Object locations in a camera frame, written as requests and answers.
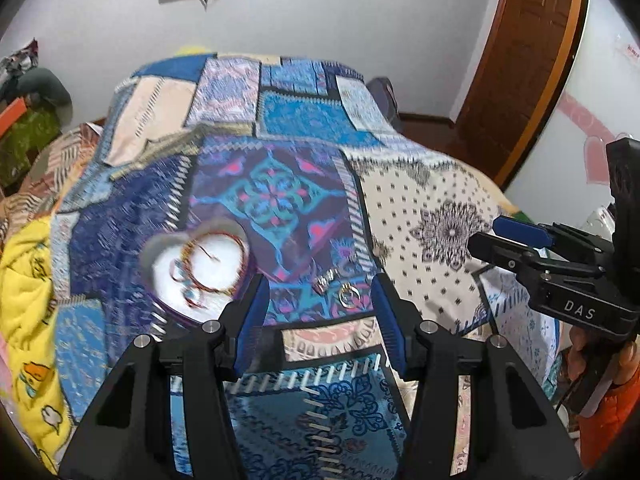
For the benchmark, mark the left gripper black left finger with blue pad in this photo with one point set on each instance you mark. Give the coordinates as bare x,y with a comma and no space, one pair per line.
126,430

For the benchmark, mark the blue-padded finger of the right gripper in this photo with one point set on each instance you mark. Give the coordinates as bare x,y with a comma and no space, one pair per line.
522,232

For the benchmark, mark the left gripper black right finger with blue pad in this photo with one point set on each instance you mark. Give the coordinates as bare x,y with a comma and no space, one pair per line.
515,432

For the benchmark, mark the heart-shaped jewelry tray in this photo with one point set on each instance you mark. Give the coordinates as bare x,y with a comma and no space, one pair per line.
193,274

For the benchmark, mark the hand holding other gripper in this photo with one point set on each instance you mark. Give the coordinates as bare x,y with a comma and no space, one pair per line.
586,353

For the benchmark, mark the orange sleeve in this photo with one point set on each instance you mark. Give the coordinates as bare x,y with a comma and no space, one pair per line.
599,431

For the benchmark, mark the yellow duck blanket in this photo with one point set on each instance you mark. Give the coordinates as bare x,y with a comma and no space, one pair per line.
28,315

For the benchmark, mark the brown wooden door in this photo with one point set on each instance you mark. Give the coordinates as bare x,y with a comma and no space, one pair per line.
518,80

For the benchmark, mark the blue patchwork bedspread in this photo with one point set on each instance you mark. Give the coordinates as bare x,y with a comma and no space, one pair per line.
298,153

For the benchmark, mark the striped brown blanket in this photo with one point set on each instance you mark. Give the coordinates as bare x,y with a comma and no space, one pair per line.
53,172

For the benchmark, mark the pile of clothes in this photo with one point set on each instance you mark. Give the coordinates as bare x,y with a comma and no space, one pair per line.
34,106

